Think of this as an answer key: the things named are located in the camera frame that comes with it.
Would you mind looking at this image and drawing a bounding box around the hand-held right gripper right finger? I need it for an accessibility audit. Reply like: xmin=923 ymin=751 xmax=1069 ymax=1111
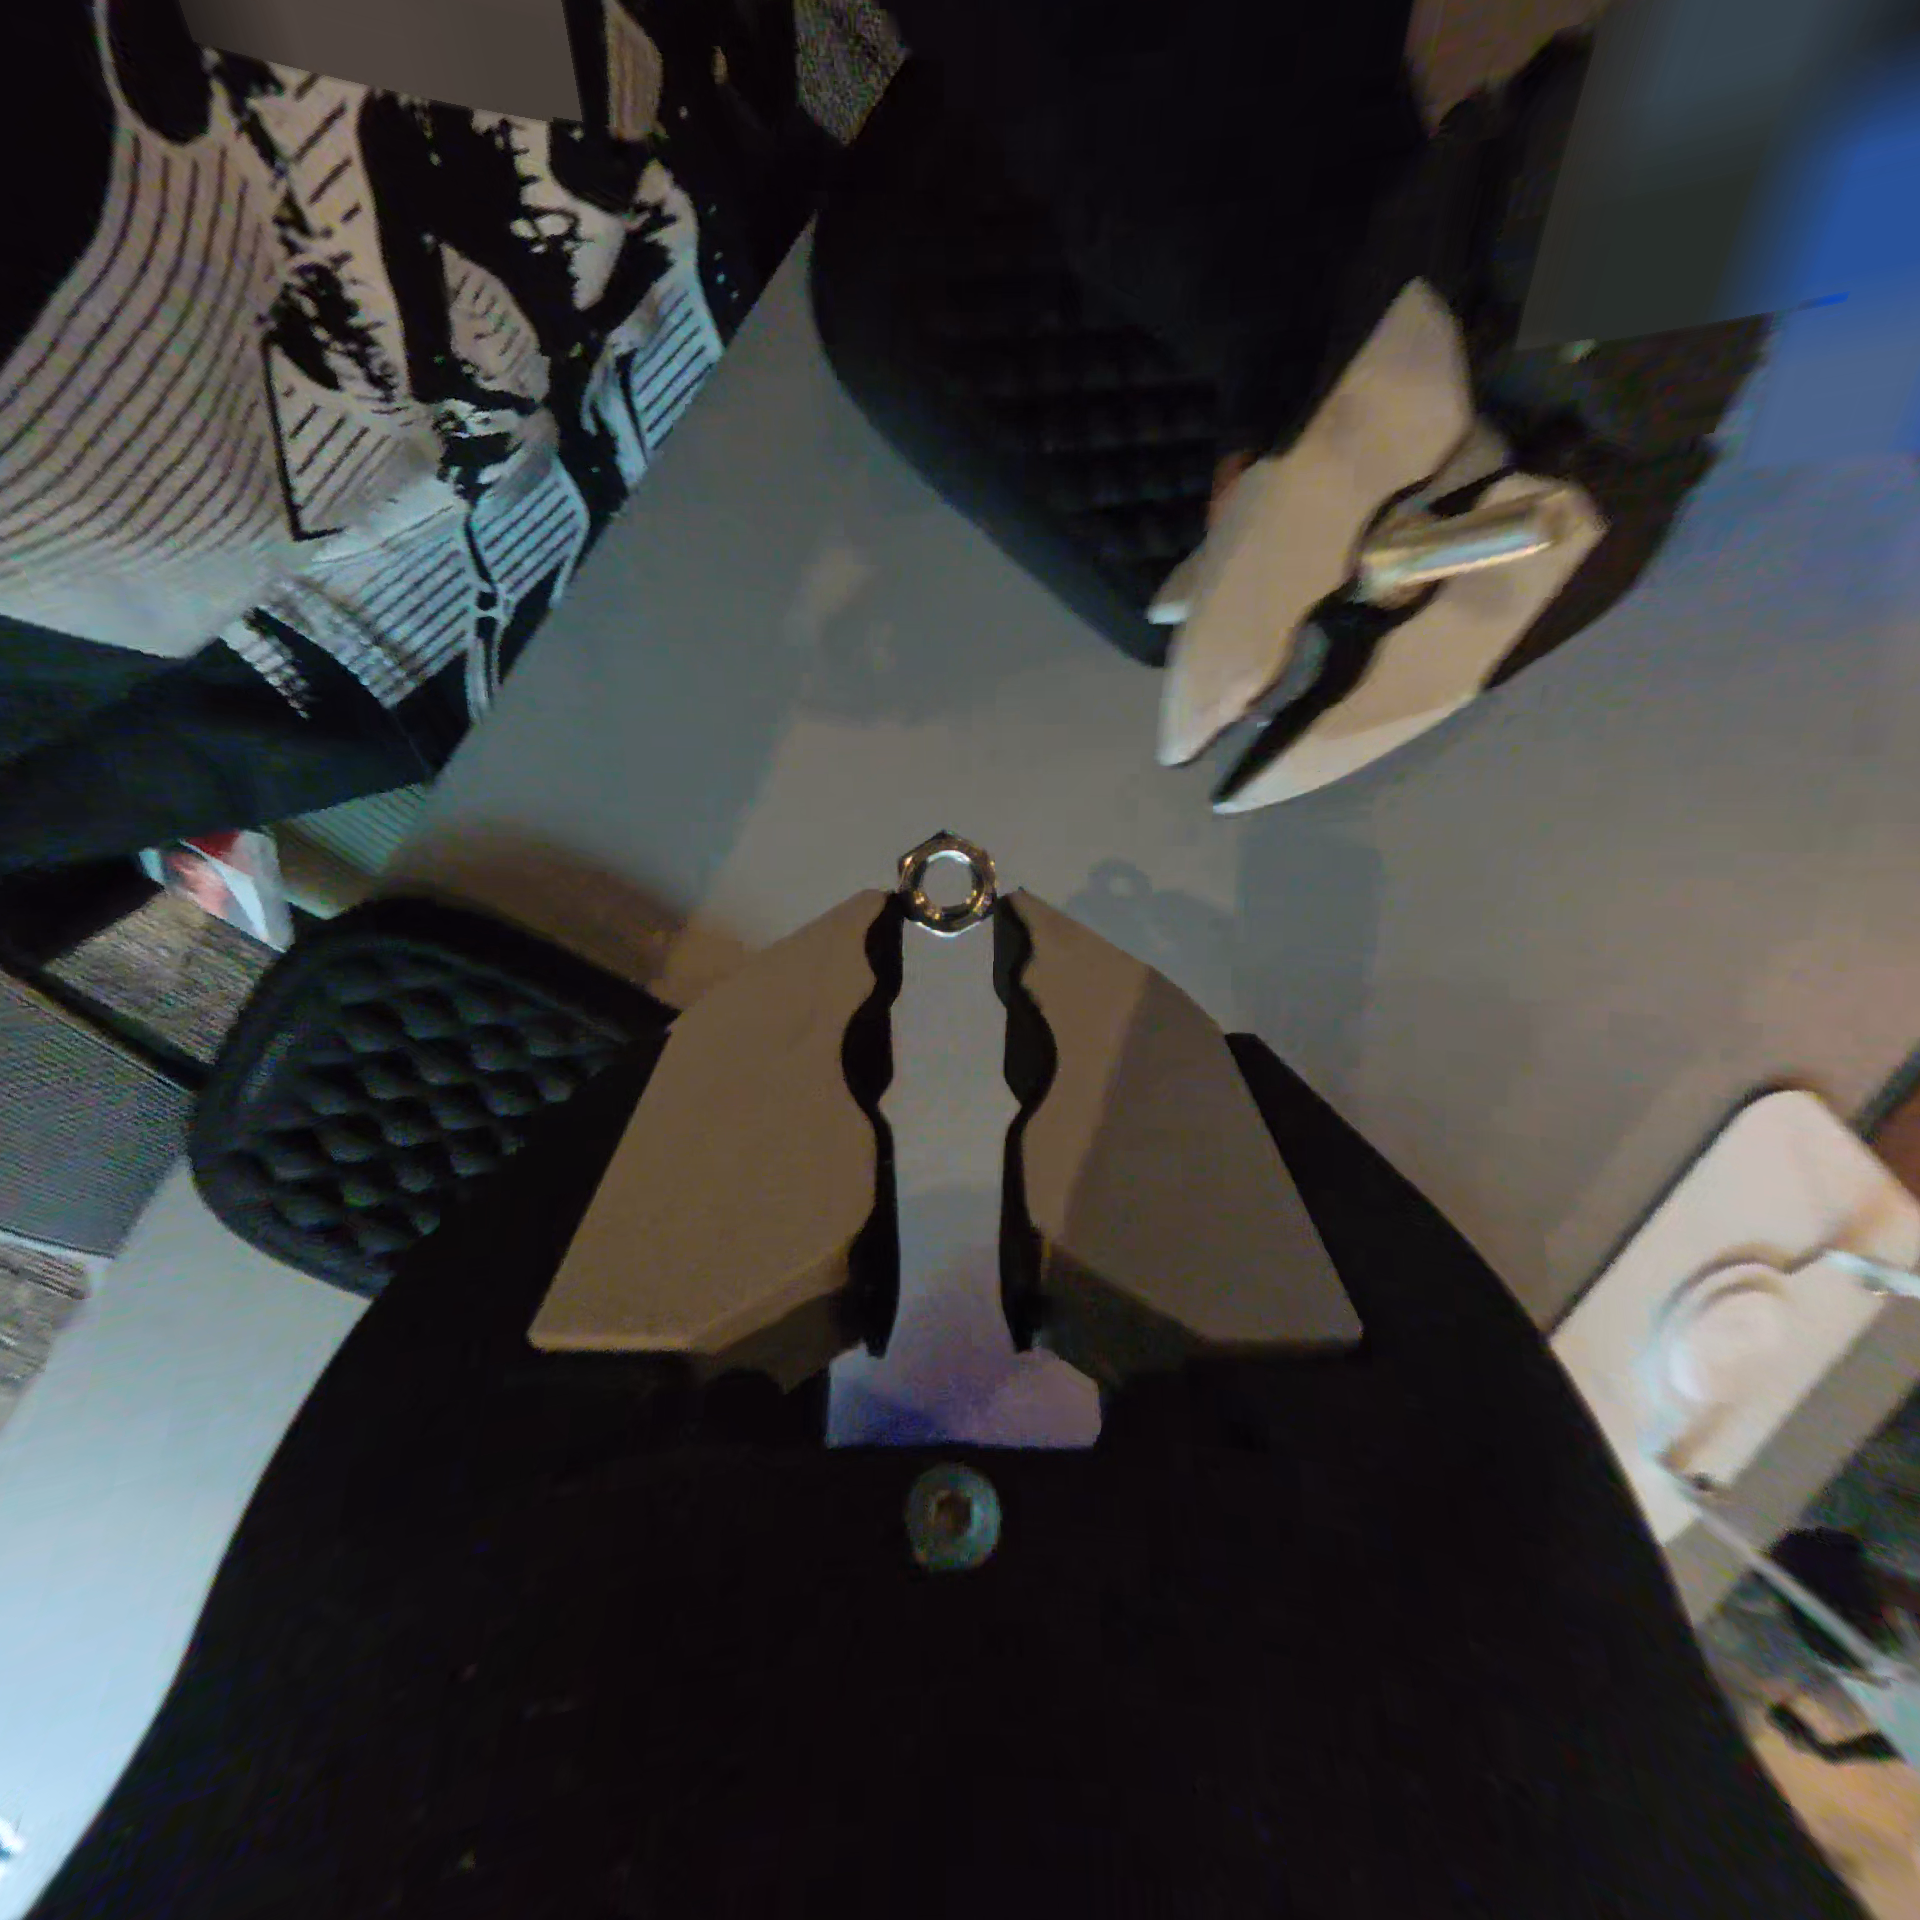
xmin=997 ymin=886 xmax=1365 ymax=1353

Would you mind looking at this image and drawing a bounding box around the person's left forearm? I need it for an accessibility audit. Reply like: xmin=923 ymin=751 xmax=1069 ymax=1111
xmin=815 ymin=0 xmax=1442 ymax=454

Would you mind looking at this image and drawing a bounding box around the blue plastic bin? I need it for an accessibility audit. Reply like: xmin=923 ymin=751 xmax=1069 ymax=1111
xmin=1769 ymin=0 xmax=1920 ymax=318

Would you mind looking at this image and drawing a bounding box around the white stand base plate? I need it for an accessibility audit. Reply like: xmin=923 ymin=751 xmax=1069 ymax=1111
xmin=1551 ymin=1089 xmax=1920 ymax=1502

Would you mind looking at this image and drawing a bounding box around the black printed t-shirt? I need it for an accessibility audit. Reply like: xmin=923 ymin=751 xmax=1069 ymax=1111
xmin=0 ymin=0 xmax=735 ymax=880

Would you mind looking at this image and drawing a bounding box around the grey mesh chair seat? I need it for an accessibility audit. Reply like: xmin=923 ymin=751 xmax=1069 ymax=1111
xmin=0 ymin=902 xmax=213 ymax=1255

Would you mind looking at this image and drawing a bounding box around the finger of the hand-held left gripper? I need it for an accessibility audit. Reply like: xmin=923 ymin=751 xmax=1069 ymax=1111
xmin=1142 ymin=282 xmax=1505 ymax=769
xmin=1219 ymin=482 xmax=1610 ymax=816

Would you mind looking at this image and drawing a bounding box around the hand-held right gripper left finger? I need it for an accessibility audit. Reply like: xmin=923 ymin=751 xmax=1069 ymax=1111
xmin=529 ymin=888 xmax=903 ymax=1384

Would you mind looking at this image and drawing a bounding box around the silver hex nut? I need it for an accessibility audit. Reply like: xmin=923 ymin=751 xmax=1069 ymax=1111
xmin=897 ymin=839 xmax=995 ymax=935

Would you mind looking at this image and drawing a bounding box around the silver hex bolt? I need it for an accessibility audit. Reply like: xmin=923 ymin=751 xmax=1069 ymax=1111
xmin=1357 ymin=482 xmax=1595 ymax=606

